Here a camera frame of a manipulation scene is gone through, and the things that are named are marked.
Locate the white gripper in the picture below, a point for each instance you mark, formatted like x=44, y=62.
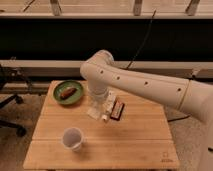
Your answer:
x=98, y=105

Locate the white sponge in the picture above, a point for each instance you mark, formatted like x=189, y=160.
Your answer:
x=94, y=113

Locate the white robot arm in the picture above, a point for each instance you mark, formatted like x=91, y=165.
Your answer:
x=187, y=96

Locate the white tube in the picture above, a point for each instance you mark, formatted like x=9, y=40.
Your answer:
x=108, y=106

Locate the dark red candy bar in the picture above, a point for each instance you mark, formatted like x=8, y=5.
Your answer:
x=117, y=111

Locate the brown pastry on plate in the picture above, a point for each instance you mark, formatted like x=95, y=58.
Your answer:
x=67, y=93

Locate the green plate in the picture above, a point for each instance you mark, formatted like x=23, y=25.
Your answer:
x=65, y=85

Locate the wooden folding table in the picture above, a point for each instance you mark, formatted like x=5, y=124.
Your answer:
x=141, y=139

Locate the black office chair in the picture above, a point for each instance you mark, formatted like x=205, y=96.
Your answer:
x=9, y=119

